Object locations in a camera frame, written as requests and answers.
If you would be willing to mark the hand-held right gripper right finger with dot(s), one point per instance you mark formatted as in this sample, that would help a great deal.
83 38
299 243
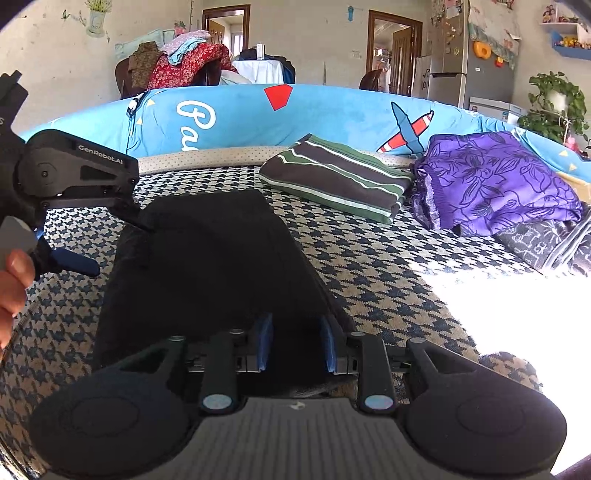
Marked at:
328 345

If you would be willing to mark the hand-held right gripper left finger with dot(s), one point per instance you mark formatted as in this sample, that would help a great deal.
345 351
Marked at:
264 345

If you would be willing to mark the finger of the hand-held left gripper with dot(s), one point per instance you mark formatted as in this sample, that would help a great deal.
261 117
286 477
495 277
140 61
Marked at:
76 265
111 207

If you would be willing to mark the black pants with white stripes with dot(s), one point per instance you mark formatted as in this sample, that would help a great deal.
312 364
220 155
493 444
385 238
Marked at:
207 267

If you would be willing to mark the dark wooden chair with clothes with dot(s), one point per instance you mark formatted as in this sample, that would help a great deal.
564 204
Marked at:
121 83

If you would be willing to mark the person's left hand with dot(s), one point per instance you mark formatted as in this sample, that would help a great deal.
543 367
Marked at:
16 286

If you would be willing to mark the houndstooth bed mat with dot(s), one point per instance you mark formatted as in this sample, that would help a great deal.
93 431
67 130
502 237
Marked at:
392 286

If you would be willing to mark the beige dotted sheet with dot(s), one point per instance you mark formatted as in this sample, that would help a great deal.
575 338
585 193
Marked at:
207 159

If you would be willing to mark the brown patterned cloth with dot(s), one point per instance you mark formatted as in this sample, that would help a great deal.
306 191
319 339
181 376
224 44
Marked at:
143 62

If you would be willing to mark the light green pillow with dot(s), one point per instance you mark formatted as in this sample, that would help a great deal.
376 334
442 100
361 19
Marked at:
127 44

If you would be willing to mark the red floral cloth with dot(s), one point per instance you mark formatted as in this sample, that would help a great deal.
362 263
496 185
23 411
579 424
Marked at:
189 69

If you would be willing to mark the light blue cloth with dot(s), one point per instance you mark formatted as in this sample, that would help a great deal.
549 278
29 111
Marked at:
184 53

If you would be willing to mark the green striped folded garment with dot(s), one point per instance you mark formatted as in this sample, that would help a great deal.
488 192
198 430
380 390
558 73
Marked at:
337 177

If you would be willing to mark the pink patterned cloth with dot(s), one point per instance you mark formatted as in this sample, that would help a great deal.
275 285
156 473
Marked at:
187 39

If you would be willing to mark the grey pillow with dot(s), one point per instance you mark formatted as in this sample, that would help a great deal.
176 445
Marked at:
235 78

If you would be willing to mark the white tablecloth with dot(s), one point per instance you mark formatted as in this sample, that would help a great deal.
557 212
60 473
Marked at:
258 71

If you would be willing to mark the dark patterned garment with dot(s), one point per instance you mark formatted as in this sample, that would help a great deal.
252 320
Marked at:
535 244

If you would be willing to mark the purple floral garment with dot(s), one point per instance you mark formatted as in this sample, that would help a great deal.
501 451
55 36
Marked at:
494 184

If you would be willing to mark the dark dining chair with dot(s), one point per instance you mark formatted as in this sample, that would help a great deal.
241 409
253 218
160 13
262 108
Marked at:
369 81

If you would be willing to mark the white chest freezer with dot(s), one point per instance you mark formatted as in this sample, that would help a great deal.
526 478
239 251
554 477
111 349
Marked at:
496 110

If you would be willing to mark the silver refrigerator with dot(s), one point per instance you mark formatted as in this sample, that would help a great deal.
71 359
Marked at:
452 69

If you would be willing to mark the green potted plant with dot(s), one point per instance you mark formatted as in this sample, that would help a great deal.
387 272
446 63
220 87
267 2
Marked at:
549 106

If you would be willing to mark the orange refrigerator magnet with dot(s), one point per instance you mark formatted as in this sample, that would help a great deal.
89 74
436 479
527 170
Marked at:
483 50

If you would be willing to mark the floral refrigerator cover cloth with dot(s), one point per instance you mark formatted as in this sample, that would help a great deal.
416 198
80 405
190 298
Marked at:
494 23

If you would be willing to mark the flower vase wall sticker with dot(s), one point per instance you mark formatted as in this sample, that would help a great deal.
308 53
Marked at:
98 21

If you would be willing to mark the brown wooden door frame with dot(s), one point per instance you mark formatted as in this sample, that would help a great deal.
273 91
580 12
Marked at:
205 27
371 50

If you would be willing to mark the blue wall shelf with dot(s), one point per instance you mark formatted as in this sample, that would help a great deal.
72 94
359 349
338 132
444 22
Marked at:
570 48

